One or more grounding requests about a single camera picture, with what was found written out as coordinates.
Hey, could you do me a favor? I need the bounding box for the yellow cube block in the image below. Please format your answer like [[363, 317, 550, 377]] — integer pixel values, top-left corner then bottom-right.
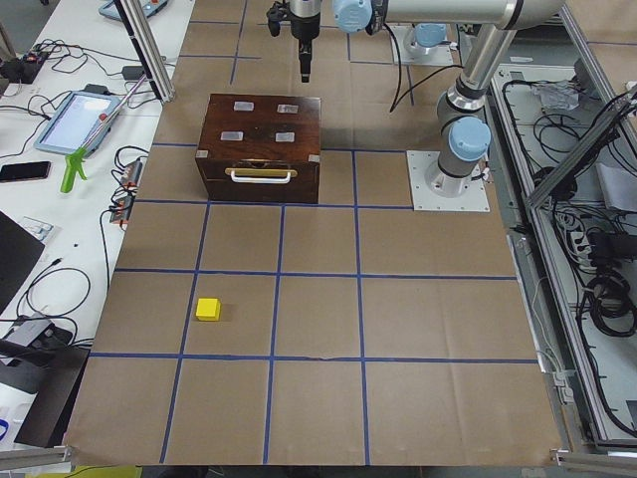
[[195, 298, 222, 322]]

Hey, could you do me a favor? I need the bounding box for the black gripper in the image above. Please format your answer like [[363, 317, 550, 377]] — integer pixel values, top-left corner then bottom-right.
[[290, 0, 320, 83]]

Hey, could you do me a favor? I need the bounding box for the black power adapter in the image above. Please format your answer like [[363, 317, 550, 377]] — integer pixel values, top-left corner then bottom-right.
[[120, 66, 145, 82]]

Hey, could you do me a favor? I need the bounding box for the black smartphone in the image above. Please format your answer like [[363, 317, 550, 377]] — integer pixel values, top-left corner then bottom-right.
[[0, 160, 52, 183]]

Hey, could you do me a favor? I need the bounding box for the aluminium frame post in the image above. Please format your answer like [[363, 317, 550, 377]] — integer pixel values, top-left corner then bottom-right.
[[114, 0, 175, 104]]

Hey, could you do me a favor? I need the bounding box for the wooden drawer with white handle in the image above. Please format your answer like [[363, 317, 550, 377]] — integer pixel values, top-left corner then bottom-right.
[[196, 159, 319, 204]]

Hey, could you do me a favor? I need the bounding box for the blue teach pendant tablet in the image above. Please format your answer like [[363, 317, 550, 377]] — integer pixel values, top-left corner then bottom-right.
[[34, 91, 118, 154]]

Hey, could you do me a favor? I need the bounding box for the black laptop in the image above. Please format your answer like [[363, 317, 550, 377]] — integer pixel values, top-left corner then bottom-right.
[[0, 212, 45, 312]]

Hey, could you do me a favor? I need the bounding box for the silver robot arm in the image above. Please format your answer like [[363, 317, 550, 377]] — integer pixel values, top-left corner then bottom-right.
[[403, 23, 449, 57], [332, 0, 563, 197]]

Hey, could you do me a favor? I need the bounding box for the brown paper table cover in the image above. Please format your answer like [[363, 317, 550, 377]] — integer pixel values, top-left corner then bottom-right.
[[66, 1, 562, 466]]

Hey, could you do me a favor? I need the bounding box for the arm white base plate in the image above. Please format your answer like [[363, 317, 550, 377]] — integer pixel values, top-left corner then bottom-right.
[[392, 23, 453, 66], [406, 150, 490, 213]]

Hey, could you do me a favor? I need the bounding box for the green handled reacher grabber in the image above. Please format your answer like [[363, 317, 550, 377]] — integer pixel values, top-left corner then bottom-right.
[[60, 74, 146, 193]]

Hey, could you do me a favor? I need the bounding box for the dark wooden drawer box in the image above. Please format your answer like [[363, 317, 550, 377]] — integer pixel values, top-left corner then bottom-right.
[[195, 93, 322, 205]]

